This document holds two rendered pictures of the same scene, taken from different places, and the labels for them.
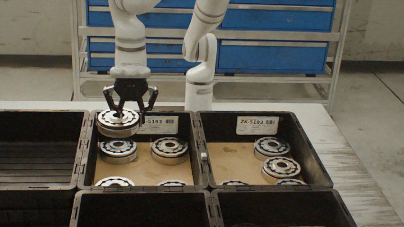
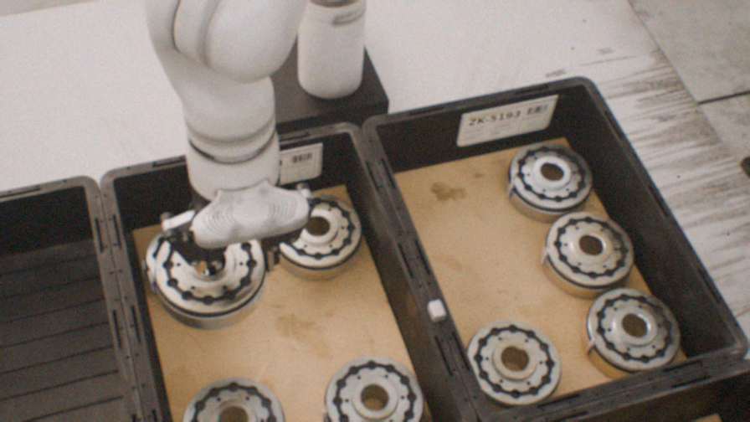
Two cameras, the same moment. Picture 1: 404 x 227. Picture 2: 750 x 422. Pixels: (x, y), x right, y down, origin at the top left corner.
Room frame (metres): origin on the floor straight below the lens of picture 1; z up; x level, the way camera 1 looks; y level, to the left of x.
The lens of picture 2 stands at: (0.70, 0.19, 1.79)
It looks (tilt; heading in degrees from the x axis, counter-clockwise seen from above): 54 degrees down; 345
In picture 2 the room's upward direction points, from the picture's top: 6 degrees clockwise
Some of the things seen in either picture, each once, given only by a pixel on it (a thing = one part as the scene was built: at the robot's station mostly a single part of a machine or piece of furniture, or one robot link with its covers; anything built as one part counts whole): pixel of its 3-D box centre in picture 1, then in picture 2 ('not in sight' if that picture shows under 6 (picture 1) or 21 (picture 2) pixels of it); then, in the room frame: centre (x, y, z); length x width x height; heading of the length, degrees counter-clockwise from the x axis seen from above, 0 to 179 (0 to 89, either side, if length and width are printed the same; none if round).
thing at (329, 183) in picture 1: (257, 148); (541, 234); (1.25, -0.15, 0.92); 0.40 x 0.30 x 0.02; 8
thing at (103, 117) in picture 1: (118, 117); (210, 265); (1.20, 0.21, 1.01); 0.10 x 0.10 x 0.01
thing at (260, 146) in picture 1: (273, 146); (551, 175); (1.37, -0.21, 0.86); 0.10 x 0.10 x 0.01
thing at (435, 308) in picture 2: (204, 156); (437, 311); (1.16, -0.01, 0.94); 0.02 x 0.01 x 0.01; 8
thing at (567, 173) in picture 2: (273, 144); (552, 172); (1.37, -0.21, 0.86); 0.05 x 0.05 x 0.01
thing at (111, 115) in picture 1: (118, 115); (209, 263); (1.20, 0.21, 1.01); 0.05 x 0.05 x 0.01
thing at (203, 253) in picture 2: (116, 113); (202, 260); (1.20, 0.21, 1.02); 0.03 x 0.01 x 0.05; 98
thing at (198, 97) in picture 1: (198, 103); (331, 32); (1.66, 0.01, 0.84); 0.09 x 0.09 x 0.17; 87
